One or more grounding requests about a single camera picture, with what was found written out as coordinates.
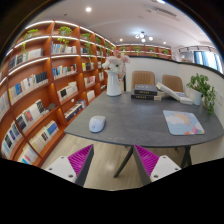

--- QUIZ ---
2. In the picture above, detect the multi-bulb ceiling lamp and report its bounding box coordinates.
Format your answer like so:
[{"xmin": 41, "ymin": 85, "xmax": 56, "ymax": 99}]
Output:
[{"xmin": 134, "ymin": 31, "xmax": 154, "ymax": 43}]

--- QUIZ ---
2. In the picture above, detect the ceiling air vent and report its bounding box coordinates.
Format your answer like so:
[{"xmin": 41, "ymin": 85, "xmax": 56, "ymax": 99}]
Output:
[{"xmin": 152, "ymin": 6, "xmax": 178, "ymax": 18}]

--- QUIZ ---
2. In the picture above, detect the green potted plant white pot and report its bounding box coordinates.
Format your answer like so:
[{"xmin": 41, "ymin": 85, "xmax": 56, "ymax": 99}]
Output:
[{"xmin": 186, "ymin": 73, "xmax": 217, "ymax": 114}]

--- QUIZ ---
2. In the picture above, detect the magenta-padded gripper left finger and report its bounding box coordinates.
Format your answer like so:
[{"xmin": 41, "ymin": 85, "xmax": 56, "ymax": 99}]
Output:
[{"xmin": 44, "ymin": 143, "xmax": 95, "ymax": 188}]

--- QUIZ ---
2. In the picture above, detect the window with curtains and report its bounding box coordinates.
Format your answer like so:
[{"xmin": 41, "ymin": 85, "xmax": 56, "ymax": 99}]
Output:
[{"xmin": 179, "ymin": 46, "xmax": 224, "ymax": 74}]

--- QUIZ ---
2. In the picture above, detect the tan upholstered chair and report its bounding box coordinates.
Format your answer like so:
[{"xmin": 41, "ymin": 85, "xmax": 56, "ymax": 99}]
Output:
[
  {"xmin": 161, "ymin": 74, "xmax": 184, "ymax": 93},
  {"xmin": 131, "ymin": 70, "xmax": 156, "ymax": 92}
]

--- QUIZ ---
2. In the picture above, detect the black metal table leg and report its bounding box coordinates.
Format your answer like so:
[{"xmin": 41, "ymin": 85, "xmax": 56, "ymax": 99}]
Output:
[
  {"xmin": 179, "ymin": 145, "xmax": 193, "ymax": 169},
  {"xmin": 113, "ymin": 145, "xmax": 135, "ymax": 179}
]

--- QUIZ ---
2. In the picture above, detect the white computer mouse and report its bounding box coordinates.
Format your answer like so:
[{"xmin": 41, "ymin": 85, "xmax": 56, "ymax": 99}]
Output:
[{"xmin": 88, "ymin": 115, "xmax": 107, "ymax": 134}]

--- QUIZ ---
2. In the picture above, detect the white vase with pink flowers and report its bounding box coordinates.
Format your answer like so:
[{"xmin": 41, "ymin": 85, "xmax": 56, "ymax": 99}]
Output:
[{"xmin": 101, "ymin": 50, "xmax": 131, "ymax": 98}]

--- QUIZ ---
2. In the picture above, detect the thick dark hardcover book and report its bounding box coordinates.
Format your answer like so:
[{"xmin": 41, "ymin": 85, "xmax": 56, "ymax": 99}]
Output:
[{"xmin": 133, "ymin": 83, "xmax": 159, "ymax": 97}]

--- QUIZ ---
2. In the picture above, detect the thin dark hardcover book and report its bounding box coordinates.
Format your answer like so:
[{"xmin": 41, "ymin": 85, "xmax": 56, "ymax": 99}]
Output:
[{"xmin": 130, "ymin": 92, "xmax": 163, "ymax": 102}]

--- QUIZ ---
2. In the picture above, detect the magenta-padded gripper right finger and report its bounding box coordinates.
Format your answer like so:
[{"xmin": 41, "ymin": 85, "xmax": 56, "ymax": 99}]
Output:
[{"xmin": 132, "ymin": 144, "xmax": 182, "ymax": 187}]

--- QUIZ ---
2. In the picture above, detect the orange wooden bookshelf unit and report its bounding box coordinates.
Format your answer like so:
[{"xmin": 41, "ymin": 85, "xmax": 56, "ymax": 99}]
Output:
[{"xmin": 0, "ymin": 19, "xmax": 117, "ymax": 168}]

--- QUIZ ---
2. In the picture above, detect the orange wall shelf with plants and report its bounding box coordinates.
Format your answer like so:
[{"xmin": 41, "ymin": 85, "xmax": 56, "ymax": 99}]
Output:
[{"xmin": 115, "ymin": 43, "xmax": 173, "ymax": 60}]

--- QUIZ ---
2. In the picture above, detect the pastel sun cloud mouse pad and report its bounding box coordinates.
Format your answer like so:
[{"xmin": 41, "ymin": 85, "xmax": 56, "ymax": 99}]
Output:
[{"xmin": 162, "ymin": 110, "xmax": 206, "ymax": 136}]

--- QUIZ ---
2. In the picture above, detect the white thick book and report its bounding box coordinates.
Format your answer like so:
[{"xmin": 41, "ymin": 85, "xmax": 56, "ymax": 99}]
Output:
[{"xmin": 155, "ymin": 81, "xmax": 183, "ymax": 102}]

